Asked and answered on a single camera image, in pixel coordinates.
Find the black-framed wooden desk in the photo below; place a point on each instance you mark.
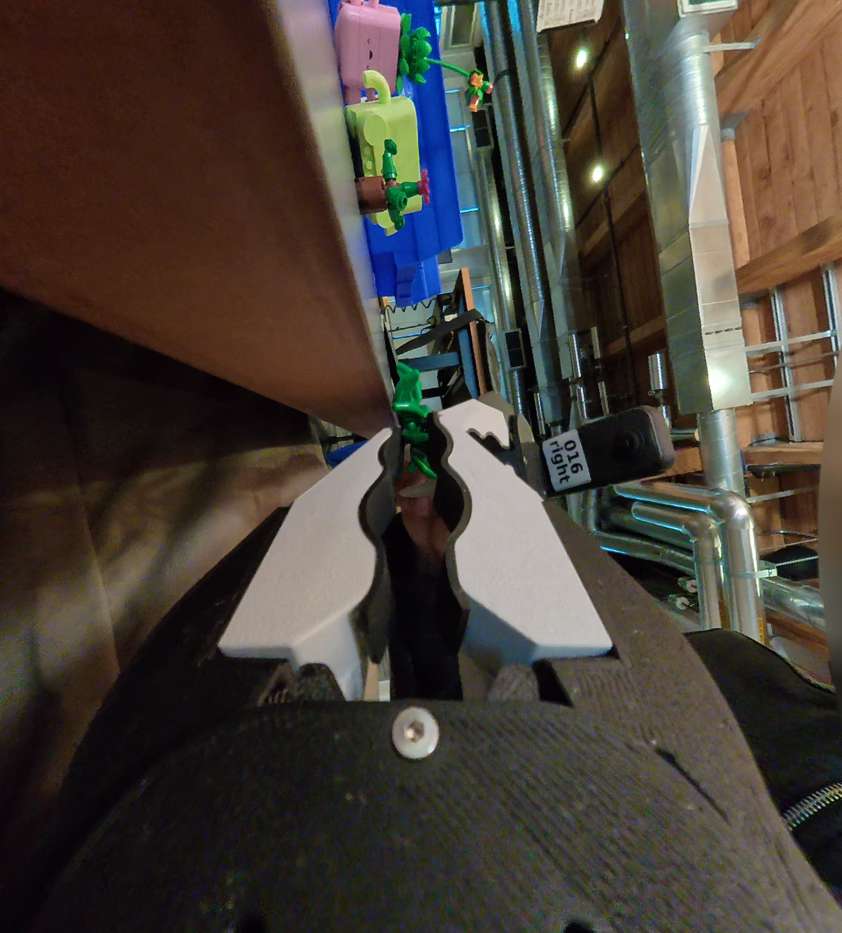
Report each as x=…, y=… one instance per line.
x=472, y=335

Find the silver ventilation ducts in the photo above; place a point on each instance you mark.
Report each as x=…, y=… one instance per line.
x=691, y=255

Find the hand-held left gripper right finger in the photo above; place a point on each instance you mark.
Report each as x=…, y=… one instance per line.
x=530, y=576

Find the blue plastic bin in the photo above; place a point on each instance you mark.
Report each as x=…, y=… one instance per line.
x=435, y=182

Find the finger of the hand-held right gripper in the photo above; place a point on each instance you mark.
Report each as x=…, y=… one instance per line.
x=479, y=417

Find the person's beige trousers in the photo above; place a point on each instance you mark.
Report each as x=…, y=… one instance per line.
x=64, y=510

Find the lime green toy pot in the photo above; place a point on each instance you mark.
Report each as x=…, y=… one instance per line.
x=392, y=131

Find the toy cactus with pink flower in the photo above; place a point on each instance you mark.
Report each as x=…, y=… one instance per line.
x=384, y=193

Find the bushy green toy plant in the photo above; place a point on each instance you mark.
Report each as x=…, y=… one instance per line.
x=417, y=55

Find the person's right hand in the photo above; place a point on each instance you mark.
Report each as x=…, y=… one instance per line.
x=425, y=525

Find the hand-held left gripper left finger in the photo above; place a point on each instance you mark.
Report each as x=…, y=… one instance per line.
x=304, y=576

